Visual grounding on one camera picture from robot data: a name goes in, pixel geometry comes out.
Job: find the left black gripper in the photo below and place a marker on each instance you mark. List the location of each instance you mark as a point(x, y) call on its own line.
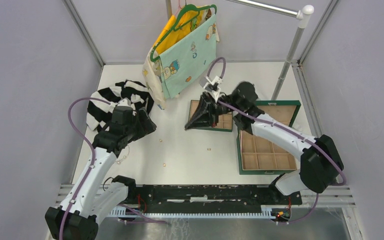
point(149, 126)

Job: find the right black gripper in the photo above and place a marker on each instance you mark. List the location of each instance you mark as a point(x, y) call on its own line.
point(201, 116)

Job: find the small green jewelry tray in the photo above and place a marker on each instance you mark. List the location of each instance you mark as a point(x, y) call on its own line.
point(225, 121)

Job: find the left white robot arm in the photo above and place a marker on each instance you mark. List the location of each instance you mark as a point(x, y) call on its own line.
point(79, 215)

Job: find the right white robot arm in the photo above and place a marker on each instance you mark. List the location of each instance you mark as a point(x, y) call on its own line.
point(320, 163)

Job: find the large green jewelry box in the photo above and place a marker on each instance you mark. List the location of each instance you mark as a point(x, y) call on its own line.
point(259, 156)

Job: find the black white striped garment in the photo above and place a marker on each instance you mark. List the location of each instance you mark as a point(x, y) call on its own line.
point(100, 109)

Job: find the cream cartoon print cloth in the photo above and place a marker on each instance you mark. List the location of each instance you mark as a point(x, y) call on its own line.
point(151, 72)

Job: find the mint cartoon print cloth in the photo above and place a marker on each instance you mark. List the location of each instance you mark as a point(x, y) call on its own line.
point(187, 59)

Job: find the green plastic hanger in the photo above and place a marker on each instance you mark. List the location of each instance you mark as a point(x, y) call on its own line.
point(210, 11)

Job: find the yellow garment on hanger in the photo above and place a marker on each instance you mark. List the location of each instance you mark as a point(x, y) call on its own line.
point(177, 28)

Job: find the silver clothes rack pole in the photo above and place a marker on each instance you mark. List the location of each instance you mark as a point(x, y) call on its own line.
point(302, 16)

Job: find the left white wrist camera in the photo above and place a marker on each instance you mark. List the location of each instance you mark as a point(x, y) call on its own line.
point(124, 104)

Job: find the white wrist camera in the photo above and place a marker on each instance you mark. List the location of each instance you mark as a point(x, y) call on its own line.
point(212, 86)
point(124, 104)

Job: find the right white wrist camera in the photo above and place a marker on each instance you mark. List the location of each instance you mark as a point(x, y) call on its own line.
point(212, 86)

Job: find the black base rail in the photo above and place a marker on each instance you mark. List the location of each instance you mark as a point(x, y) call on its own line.
point(208, 199)

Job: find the white slotted cable duct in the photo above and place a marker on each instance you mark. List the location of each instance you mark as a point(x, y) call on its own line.
point(265, 213)

